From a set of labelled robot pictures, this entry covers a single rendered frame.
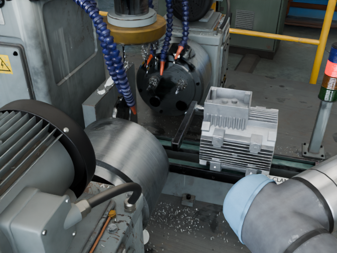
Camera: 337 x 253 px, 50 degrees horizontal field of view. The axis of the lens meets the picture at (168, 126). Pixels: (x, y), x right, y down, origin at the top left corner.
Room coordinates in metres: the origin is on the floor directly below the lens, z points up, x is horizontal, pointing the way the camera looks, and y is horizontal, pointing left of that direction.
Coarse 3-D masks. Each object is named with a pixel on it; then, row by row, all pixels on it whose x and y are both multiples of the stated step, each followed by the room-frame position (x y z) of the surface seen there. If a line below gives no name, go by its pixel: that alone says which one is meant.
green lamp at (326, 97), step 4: (320, 88) 1.10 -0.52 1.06; (324, 88) 1.07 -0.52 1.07; (320, 92) 1.09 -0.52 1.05; (324, 92) 1.07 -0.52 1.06; (328, 92) 1.06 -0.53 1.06; (332, 92) 1.06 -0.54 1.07; (336, 92) 1.06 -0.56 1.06; (320, 96) 1.08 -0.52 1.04; (324, 96) 1.07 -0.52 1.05; (328, 96) 1.06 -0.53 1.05; (332, 96) 1.06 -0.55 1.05; (336, 96) 1.06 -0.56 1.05; (328, 100) 1.06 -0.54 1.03; (332, 100) 1.06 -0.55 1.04
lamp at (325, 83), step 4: (324, 72) 1.10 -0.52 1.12; (324, 76) 1.09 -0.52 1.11; (328, 76) 1.07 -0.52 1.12; (324, 80) 1.08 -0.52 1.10; (328, 80) 1.07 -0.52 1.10; (332, 80) 1.06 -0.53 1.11; (336, 80) 1.06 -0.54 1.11; (324, 84) 1.08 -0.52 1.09; (328, 84) 1.06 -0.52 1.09; (332, 84) 1.06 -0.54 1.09; (336, 84) 1.06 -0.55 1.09; (328, 88) 1.06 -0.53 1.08; (332, 88) 1.06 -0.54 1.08; (336, 88) 1.06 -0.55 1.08
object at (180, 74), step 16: (160, 48) 1.22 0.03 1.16; (176, 48) 1.20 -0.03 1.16; (192, 48) 1.23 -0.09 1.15; (144, 64) 1.17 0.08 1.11; (176, 64) 1.14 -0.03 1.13; (192, 64) 1.13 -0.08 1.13; (208, 64) 1.24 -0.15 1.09; (144, 80) 1.17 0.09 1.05; (160, 80) 1.15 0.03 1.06; (176, 80) 1.14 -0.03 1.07; (192, 80) 1.12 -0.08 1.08; (208, 80) 1.21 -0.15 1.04; (144, 96) 1.18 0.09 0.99; (160, 96) 1.15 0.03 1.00; (176, 96) 1.14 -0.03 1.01; (192, 96) 1.12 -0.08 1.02; (160, 112) 1.15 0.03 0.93; (176, 112) 1.14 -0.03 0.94
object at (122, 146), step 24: (96, 120) 0.75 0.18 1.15; (120, 120) 0.73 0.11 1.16; (96, 144) 0.63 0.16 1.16; (120, 144) 0.64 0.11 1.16; (144, 144) 0.67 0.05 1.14; (96, 168) 0.57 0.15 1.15; (120, 168) 0.57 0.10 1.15; (144, 168) 0.61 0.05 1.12; (168, 168) 0.70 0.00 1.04; (144, 192) 0.56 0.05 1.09; (144, 216) 0.55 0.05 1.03
